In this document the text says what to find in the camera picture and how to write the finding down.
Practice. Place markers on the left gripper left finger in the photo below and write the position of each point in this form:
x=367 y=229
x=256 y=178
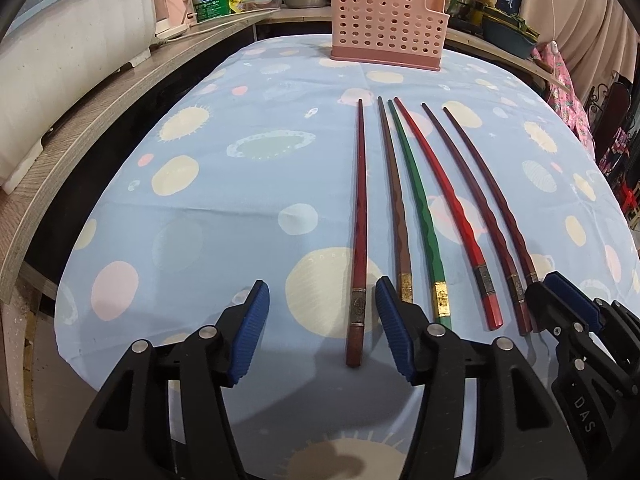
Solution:
x=249 y=320

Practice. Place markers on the dark blue basin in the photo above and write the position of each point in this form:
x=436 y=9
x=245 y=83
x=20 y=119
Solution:
x=509 y=32

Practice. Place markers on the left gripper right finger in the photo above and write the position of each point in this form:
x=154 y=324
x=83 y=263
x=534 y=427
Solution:
x=395 y=315

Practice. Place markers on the clear food container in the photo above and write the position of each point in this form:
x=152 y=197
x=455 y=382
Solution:
x=259 y=5

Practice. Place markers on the pink perforated utensil holder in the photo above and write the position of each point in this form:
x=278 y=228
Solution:
x=406 y=33

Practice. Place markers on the bright red twisted chopstick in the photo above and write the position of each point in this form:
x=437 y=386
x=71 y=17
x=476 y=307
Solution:
x=476 y=257

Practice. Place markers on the white dish drainer box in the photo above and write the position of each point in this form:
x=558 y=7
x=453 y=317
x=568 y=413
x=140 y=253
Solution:
x=51 y=57

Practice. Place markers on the maroon twisted chopstick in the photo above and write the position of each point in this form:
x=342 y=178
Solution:
x=506 y=261

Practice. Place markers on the beige curtain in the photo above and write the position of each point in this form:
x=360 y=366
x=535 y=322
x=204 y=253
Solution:
x=595 y=38

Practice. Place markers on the pink floral cloth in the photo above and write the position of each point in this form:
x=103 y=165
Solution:
x=564 y=100

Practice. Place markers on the grey wooden shelf counter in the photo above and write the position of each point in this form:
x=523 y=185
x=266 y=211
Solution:
x=23 y=209

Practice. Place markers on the maroon chopstick dark band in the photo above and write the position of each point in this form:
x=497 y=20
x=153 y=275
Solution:
x=518 y=239

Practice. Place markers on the blue dotted tablecloth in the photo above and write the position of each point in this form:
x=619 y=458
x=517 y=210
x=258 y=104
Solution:
x=251 y=176

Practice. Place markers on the green chopstick gold band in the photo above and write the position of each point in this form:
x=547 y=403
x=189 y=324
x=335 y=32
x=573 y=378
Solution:
x=435 y=268

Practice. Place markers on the brown chopstick gold band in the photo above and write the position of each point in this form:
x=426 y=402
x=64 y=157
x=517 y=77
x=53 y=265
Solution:
x=404 y=283

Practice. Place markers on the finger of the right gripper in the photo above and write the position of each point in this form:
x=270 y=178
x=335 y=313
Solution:
x=576 y=300

